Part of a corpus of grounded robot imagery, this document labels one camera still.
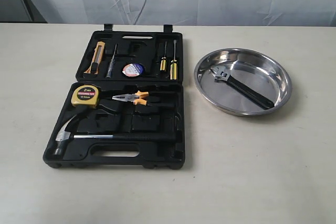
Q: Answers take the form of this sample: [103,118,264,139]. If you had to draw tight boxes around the black plastic tool case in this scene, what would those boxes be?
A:
[43,24,185,169]

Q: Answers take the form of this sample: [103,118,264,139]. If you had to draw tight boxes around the adjustable wrench black handle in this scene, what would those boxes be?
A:
[211,65,275,110]

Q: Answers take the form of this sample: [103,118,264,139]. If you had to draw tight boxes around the large yellow black screwdriver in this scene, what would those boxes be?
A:
[170,40,177,80]

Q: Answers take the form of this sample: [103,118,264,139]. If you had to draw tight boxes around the small yellow black screwdriver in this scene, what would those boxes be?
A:
[160,41,167,71]

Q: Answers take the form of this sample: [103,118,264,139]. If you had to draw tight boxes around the electrical tape roll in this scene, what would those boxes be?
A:
[122,63,144,78]

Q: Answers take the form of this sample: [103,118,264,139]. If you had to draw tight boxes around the clear tester screwdriver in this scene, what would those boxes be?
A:
[106,44,118,78]

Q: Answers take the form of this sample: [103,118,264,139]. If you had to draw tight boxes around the yellow measuring tape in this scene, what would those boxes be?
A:
[71,85,99,108]

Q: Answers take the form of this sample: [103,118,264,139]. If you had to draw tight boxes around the yellow utility knife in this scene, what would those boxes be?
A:
[84,41,106,74]

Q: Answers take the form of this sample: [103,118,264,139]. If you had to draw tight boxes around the round stainless steel tray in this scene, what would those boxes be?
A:
[193,48,292,116]

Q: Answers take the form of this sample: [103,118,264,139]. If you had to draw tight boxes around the yellow handled pliers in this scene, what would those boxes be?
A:
[112,91,150,106]

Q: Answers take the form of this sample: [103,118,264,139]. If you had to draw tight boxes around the claw hammer black handle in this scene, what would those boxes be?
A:
[53,115,176,156]

